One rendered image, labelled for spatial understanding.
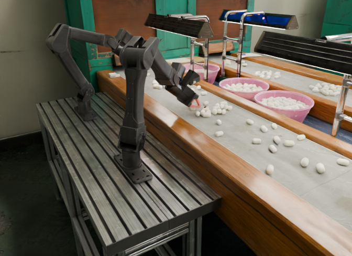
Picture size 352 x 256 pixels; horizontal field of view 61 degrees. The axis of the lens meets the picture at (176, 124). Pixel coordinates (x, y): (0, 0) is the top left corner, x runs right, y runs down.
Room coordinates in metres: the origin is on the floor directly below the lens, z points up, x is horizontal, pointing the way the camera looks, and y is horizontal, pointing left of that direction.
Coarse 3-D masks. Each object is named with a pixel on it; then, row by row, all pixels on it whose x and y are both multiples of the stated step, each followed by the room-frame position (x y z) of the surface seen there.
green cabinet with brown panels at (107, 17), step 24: (72, 0) 2.18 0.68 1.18; (96, 0) 1.98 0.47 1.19; (120, 0) 2.05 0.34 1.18; (144, 0) 2.13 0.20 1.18; (168, 0) 2.21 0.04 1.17; (192, 0) 2.29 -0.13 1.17; (216, 0) 2.41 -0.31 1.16; (240, 0) 2.52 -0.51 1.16; (72, 24) 2.29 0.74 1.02; (96, 24) 1.97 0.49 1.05; (120, 24) 2.04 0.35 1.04; (216, 24) 2.41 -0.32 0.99; (96, 48) 1.95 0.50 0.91; (168, 48) 2.21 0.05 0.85
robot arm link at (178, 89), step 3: (180, 84) 1.23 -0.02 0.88; (165, 87) 1.22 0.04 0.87; (168, 87) 1.21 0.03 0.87; (171, 87) 1.20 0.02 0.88; (174, 87) 1.20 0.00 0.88; (177, 87) 1.21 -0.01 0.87; (180, 87) 1.22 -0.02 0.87; (168, 90) 1.20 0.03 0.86; (171, 90) 1.20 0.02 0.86; (174, 90) 1.20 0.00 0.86; (177, 90) 1.21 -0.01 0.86; (180, 90) 1.22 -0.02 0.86; (171, 93) 1.22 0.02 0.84; (174, 93) 1.21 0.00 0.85; (177, 93) 1.21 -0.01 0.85
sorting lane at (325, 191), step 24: (120, 72) 1.98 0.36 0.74; (168, 96) 1.48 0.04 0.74; (216, 96) 1.47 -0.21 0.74; (192, 120) 1.17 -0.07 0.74; (216, 120) 1.16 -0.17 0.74; (240, 120) 1.16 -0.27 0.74; (264, 120) 1.16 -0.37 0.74; (240, 144) 0.95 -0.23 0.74; (264, 144) 0.95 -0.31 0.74; (312, 144) 0.94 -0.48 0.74; (264, 168) 0.79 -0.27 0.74; (288, 168) 0.79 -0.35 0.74; (312, 168) 0.79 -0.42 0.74; (336, 168) 0.79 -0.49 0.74; (312, 192) 0.67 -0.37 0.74; (336, 192) 0.67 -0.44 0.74; (336, 216) 0.58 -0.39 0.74
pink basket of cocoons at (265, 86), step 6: (234, 78) 1.70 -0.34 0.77; (240, 78) 1.71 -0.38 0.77; (246, 78) 1.70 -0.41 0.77; (222, 84) 1.64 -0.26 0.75; (228, 84) 1.68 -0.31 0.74; (252, 84) 1.67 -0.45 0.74; (258, 84) 1.65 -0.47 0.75; (264, 84) 1.61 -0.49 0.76; (228, 90) 1.49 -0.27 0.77; (264, 90) 1.48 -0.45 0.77; (240, 96) 1.46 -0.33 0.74; (252, 96) 1.46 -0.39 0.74
